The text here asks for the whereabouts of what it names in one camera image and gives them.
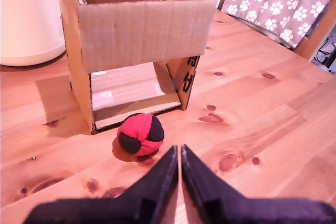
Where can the red and black footbag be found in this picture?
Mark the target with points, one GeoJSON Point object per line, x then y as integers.
{"type": "Point", "coordinates": [139, 129]}

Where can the cardboard dice tower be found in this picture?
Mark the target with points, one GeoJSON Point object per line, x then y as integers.
{"type": "Point", "coordinates": [141, 32]}

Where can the wooden chair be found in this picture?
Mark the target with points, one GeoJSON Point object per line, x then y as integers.
{"type": "Point", "coordinates": [316, 39]}

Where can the white electric kettle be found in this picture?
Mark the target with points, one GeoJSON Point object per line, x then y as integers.
{"type": "Point", "coordinates": [26, 24]}

